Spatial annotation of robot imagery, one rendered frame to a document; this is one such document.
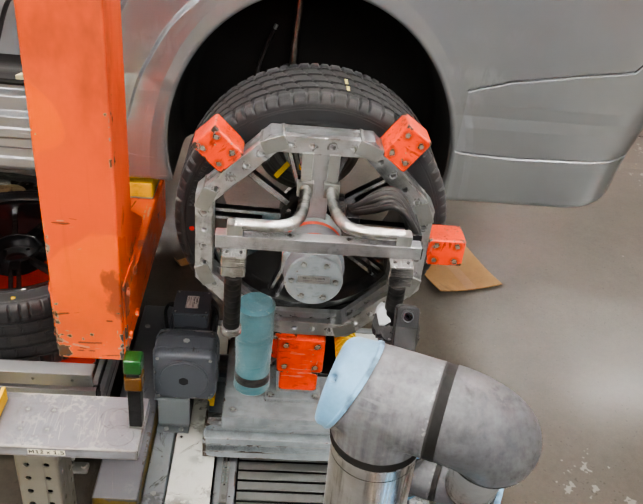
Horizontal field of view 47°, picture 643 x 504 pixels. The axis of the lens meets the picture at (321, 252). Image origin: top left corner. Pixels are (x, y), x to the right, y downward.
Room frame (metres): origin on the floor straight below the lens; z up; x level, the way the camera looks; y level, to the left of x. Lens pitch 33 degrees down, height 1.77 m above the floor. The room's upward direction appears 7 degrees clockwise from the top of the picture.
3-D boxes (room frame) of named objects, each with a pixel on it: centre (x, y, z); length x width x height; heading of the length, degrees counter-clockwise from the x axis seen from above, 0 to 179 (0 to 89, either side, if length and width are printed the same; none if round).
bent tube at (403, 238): (1.36, -0.08, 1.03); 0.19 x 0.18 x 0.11; 5
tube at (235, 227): (1.34, 0.11, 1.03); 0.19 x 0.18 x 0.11; 5
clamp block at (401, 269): (1.28, -0.16, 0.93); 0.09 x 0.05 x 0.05; 5
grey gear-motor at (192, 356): (1.71, 0.36, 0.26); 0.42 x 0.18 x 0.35; 5
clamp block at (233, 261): (1.25, 0.18, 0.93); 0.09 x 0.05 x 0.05; 5
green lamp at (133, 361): (1.21, 0.38, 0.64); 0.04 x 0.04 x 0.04; 5
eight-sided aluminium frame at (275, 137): (1.47, 0.02, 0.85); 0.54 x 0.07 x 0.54; 95
